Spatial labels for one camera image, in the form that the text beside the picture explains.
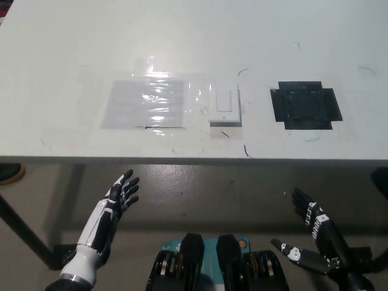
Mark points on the black shoe tan sole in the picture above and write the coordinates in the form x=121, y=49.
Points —
x=10, y=175

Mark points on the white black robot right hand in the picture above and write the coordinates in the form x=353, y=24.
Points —
x=324, y=230

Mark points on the black table leg with foot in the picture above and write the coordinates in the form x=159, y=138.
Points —
x=27, y=230
x=363, y=253

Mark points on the white wall light switch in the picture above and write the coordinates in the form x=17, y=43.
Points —
x=225, y=104

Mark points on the clear plastic film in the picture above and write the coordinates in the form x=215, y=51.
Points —
x=195, y=97

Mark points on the clear tape strip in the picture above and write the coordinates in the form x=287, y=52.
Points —
x=151, y=65

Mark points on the black tape patch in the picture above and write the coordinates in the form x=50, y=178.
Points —
x=304, y=106

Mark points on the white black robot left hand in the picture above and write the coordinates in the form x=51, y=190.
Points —
x=97, y=221

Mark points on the red patterned object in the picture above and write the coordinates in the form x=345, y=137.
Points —
x=3, y=8

